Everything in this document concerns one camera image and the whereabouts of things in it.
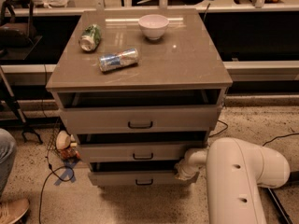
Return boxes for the dark chair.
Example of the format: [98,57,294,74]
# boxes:
[0,0,42,61]

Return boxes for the blue silver soda can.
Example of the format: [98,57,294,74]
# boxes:
[99,49,139,72]

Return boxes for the person leg in jeans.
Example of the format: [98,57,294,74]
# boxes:
[0,129,17,196]

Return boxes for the grey drawer cabinet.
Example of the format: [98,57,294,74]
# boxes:
[45,8,234,189]

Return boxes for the grey drawer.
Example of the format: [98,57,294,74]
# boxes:
[89,160,198,187]
[78,131,206,162]
[55,89,223,134]

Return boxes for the white bowl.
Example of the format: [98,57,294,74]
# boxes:
[138,14,169,40]

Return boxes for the black floor cable left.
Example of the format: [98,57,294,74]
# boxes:
[38,115,76,224]

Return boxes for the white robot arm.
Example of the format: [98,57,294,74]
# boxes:
[175,138,291,224]

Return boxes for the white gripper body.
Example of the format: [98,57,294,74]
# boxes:
[175,161,198,181]

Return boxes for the black tripod leg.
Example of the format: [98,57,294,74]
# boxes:
[0,65,43,144]

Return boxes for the black floor cable right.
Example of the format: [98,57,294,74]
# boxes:
[207,119,299,147]

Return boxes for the wire basket with toys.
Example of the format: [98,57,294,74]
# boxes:
[47,121,80,161]

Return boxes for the black metal stand leg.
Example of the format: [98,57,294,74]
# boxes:
[266,170,299,224]

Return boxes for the blue tape cross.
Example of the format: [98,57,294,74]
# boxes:
[54,160,78,186]

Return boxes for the green soda can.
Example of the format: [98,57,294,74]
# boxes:
[78,23,102,52]

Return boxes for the black floor cable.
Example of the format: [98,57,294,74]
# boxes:
[207,119,299,147]
[38,115,76,224]

